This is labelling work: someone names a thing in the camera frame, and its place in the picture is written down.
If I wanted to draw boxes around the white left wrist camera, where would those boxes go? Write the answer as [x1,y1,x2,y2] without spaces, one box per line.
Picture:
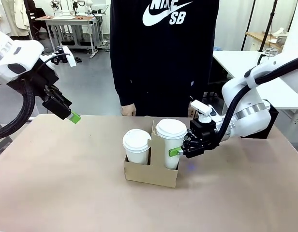
[55,44,77,68]

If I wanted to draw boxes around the person's right hand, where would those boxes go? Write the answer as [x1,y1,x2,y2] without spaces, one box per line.
[120,103,137,117]

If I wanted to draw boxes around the person's black hoodie torso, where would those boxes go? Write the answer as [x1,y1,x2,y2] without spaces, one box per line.
[109,0,220,117]

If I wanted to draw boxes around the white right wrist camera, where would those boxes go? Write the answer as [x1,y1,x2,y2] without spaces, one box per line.
[190,101,224,123]

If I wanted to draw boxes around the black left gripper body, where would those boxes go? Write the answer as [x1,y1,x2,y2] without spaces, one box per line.
[41,83,73,120]

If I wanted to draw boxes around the black right arm cable sleeve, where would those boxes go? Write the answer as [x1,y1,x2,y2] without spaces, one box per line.
[216,55,298,146]

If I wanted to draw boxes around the person's right forearm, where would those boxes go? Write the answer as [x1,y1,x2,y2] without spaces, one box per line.
[109,14,138,107]

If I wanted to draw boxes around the white coat on mannequin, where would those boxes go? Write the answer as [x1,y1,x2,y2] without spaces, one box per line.
[0,0,31,41]

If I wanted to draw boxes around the white side table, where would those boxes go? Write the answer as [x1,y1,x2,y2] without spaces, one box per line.
[212,50,298,111]

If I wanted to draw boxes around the person's left forearm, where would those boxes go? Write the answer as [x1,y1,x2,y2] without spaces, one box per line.
[187,14,220,105]

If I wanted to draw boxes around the person's left hand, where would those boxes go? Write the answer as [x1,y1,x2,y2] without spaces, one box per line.
[187,101,197,118]

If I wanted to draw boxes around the grey stacked cups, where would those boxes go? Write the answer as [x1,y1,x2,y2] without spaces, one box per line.
[275,33,288,48]

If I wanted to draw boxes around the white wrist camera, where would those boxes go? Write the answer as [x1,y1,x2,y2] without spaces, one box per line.
[55,44,77,68]
[190,101,224,123]

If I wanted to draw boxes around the black arm cable sleeve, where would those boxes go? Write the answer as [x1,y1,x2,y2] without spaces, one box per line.
[0,78,36,141]
[216,55,298,146]

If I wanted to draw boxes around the white plastic cup lid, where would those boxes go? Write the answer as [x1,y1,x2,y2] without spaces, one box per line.
[122,129,152,152]
[155,118,188,140]

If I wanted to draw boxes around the black left arm cable sleeve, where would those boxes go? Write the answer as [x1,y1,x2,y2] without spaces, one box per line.
[0,78,36,141]

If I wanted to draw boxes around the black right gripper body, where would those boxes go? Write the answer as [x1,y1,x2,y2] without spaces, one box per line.
[181,117,221,159]

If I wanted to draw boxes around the tall white paper cup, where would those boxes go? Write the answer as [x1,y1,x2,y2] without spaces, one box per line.
[163,135,185,170]

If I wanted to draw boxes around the brown cardboard cup carrier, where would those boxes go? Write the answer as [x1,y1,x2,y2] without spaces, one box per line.
[124,116,181,189]

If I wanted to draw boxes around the short white paper cup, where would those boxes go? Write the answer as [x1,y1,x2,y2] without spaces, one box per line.
[124,146,151,165]

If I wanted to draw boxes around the grey background workbench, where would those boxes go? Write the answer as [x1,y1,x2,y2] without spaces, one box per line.
[35,15,99,59]

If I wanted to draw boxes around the wooden shelf board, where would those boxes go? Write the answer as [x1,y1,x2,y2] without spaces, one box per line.
[245,31,284,51]

